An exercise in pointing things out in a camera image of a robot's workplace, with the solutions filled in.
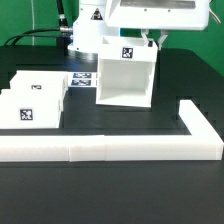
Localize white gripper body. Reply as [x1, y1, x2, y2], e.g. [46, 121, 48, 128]
[105, 0, 209, 30]

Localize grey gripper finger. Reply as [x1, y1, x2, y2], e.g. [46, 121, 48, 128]
[157, 30, 168, 51]
[141, 29, 149, 46]

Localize white drawer cabinet box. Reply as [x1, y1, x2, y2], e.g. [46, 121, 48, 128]
[96, 36, 158, 108]

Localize white drawer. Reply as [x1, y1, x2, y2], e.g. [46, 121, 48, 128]
[0, 90, 63, 129]
[10, 70, 68, 99]

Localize white front drawer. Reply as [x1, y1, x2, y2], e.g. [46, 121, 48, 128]
[0, 90, 63, 129]

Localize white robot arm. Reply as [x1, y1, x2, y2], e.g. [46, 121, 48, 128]
[68, 0, 210, 60]

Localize white marker tag plate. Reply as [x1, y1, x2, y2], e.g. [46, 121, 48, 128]
[68, 72, 97, 88]

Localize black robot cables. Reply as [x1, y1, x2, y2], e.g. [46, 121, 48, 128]
[3, 0, 74, 47]

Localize white L-shaped obstacle wall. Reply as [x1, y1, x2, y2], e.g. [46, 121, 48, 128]
[0, 100, 224, 162]

